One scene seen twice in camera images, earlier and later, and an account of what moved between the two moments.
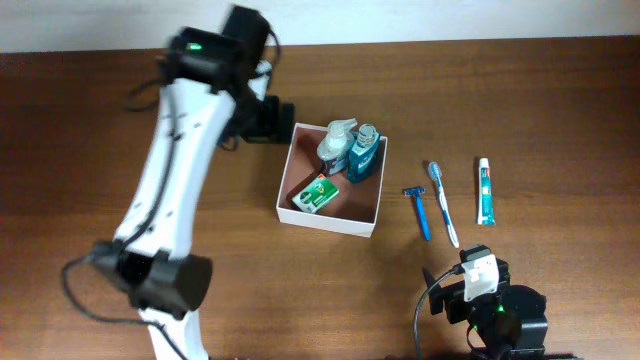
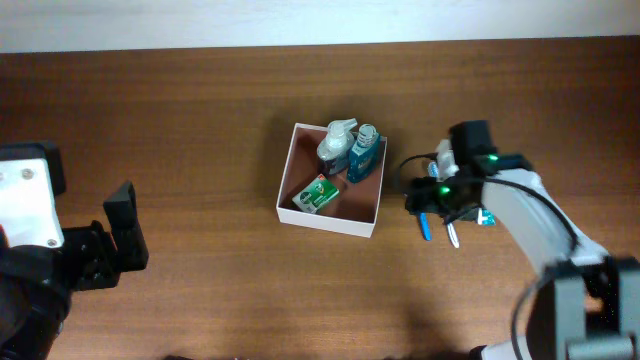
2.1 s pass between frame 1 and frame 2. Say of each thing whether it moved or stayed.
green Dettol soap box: stayed
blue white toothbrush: stayed
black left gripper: moved
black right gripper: moved
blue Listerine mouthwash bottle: stayed
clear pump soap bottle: stayed
